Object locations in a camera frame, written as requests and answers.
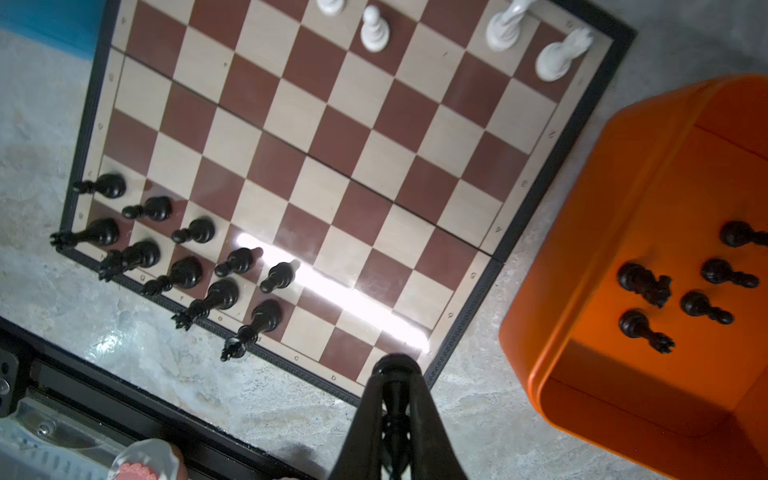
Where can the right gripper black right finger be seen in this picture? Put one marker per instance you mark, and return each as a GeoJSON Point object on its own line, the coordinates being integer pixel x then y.
{"type": "Point", "coordinates": [432, 454]}

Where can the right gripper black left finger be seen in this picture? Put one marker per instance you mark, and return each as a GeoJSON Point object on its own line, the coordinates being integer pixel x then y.
{"type": "Point", "coordinates": [361, 453]}

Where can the black bishop piece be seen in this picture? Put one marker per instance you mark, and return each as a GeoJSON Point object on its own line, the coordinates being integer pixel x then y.
{"type": "Point", "coordinates": [395, 370]}

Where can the white knight piece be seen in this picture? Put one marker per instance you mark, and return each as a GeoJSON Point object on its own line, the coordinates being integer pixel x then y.
{"type": "Point", "coordinates": [555, 60]}

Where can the black rook in tray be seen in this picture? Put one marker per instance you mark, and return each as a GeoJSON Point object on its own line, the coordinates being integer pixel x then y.
{"type": "Point", "coordinates": [635, 324]}

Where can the black knight in tray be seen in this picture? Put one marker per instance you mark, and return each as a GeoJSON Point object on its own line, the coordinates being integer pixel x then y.
{"type": "Point", "coordinates": [635, 278]}

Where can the folding chessboard brown cream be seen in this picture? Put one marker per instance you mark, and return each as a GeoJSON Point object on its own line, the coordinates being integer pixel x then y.
{"type": "Point", "coordinates": [323, 190]}

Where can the black pawn in tray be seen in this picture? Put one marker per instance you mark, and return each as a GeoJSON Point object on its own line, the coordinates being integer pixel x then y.
{"type": "Point", "coordinates": [697, 304]}
{"type": "Point", "coordinates": [736, 234]}
{"type": "Point", "coordinates": [718, 271]}

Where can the orange plastic tray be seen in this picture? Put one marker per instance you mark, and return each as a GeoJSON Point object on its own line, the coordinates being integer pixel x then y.
{"type": "Point", "coordinates": [663, 178]}

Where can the blue plastic tray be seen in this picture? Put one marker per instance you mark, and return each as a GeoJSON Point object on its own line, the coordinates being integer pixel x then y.
{"type": "Point", "coordinates": [71, 26]}

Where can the black front mounting rail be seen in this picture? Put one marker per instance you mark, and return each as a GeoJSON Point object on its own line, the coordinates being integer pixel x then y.
{"type": "Point", "coordinates": [70, 411]}

